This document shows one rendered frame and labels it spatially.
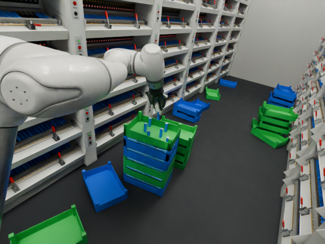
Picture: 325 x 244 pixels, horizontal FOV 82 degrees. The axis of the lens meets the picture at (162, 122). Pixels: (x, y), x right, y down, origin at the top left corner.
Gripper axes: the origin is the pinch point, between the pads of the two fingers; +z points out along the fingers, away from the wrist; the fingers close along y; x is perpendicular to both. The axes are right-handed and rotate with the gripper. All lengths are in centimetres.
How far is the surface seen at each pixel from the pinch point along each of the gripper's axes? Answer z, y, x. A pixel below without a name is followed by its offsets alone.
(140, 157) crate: 19.3, -3.0, -25.6
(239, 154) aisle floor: 76, 63, 31
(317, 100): 38, 109, 83
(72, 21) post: -43, -45, 6
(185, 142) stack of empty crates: 32.1, 18.0, 1.9
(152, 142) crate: 5.8, 3.9, -19.2
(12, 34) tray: -50, -52, -21
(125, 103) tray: 32, -43, 20
